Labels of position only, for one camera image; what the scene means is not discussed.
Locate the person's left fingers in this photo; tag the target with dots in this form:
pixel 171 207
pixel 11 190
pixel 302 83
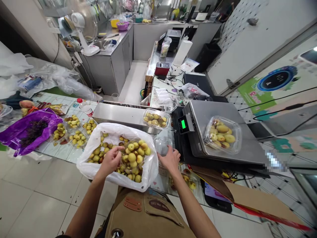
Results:
pixel 118 149

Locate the clear clamshell of small jujubes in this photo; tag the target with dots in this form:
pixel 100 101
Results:
pixel 156 119

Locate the peach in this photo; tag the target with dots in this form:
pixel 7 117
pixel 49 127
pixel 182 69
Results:
pixel 26 104

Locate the black laptop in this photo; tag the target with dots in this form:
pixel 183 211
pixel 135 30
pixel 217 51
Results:
pixel 197 81

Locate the red box device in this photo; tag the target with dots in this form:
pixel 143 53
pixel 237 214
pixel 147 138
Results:
pixel 162 69

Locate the clear bag with dark contents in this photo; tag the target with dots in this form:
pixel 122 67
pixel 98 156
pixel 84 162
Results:
pixel 194 90

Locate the bunch of dark grapes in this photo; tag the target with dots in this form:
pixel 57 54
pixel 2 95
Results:
pixel 33 131

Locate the black receipt printer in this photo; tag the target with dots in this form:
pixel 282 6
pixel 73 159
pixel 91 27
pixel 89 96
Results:
pixel 173 37

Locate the pile of yellow-green jujubes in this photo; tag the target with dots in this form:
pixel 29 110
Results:
pixel 135 153

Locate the open clear tray of jujubes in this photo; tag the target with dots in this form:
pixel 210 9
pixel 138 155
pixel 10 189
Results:
pixel 78 139
pixel 59 131
pixel 73 121
pixel 89 126

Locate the stainless steel box machine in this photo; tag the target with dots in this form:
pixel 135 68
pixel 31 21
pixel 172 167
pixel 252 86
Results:
pixel 119 115

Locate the stainless steel counter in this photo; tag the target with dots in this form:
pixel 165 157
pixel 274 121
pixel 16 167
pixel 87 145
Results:
pixel 111 64

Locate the heap of clear plastic bags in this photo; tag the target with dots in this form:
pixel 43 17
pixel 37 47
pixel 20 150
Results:
pixel 64 79

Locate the person's body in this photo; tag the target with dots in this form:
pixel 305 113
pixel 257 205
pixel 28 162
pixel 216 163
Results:
pixel 146 215

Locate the yellow container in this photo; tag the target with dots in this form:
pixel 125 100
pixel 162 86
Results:
pixel 114 23

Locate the plastic bottle with red cap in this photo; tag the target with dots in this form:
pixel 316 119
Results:
pixel 85 107

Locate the purple bowl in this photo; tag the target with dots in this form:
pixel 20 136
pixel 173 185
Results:
pixel 123 25

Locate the silver weighing scale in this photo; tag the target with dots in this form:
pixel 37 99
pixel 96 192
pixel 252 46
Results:
pixel 198 129

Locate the person's left hand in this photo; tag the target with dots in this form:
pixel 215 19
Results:
pixel 111 161

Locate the white cylinder appliance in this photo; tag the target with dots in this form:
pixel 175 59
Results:
pixel 182 55

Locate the black glove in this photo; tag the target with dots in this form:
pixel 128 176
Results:
pixel 13 100

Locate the brown cardboard box flap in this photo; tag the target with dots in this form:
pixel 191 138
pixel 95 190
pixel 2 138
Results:
pixel 252 200

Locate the white plastic bag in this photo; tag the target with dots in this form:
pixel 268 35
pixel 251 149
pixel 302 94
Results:
pixel 146 178

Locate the clear plastic container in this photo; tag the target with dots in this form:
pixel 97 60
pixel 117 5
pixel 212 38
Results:
pixel 163 143

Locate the black waste bin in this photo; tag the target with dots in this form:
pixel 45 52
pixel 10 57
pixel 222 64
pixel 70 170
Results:
pixel 208 57

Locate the clear box of mixed fruit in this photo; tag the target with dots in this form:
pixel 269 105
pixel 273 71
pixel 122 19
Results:
pixel 189 182

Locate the white standing fan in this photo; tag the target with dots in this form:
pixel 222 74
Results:
pixel 84 29

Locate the banana peel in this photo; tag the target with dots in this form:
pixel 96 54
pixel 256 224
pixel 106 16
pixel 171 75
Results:
pixel 56 109

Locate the clear clamshell of large jujubes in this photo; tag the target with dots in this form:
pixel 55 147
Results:
pixel 223 136

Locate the purple plastic bag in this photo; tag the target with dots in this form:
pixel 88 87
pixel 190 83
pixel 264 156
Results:
pixel 14 134

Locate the person's right hand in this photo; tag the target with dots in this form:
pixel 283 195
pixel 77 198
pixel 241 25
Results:
pixel 171 160

